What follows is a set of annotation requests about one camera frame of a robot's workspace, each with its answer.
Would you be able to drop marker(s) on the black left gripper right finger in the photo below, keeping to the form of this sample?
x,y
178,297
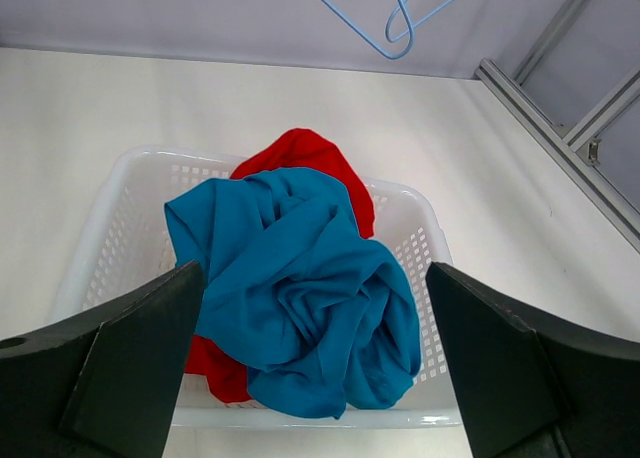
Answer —
x,y
531,384

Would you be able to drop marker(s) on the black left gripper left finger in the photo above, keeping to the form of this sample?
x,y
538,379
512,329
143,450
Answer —
x,y
104,382

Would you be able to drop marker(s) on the red t shirt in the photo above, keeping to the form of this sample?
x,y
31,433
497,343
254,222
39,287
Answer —
x,y
225,377

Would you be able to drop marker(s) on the blue t shirt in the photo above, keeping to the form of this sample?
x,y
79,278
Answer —
x,y
322,318

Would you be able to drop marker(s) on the white plastic basket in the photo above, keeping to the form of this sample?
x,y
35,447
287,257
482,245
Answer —
x,y
124,244

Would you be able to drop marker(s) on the aluminium frame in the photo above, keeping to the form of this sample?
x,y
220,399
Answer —
x,y
569,74

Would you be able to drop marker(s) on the light blue wire hanger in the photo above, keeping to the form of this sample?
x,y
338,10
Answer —
x,y
388,27

